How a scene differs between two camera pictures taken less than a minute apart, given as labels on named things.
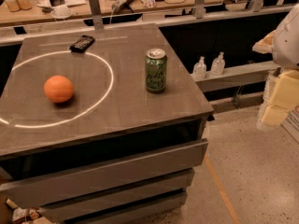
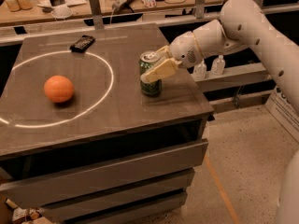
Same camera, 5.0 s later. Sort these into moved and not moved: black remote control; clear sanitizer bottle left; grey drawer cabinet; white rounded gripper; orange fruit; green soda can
Moved: white rounded gripper; green soda can
Not moved: orange fruit; grey drawer cabinet; black remote control; clear sanitizer bottle left
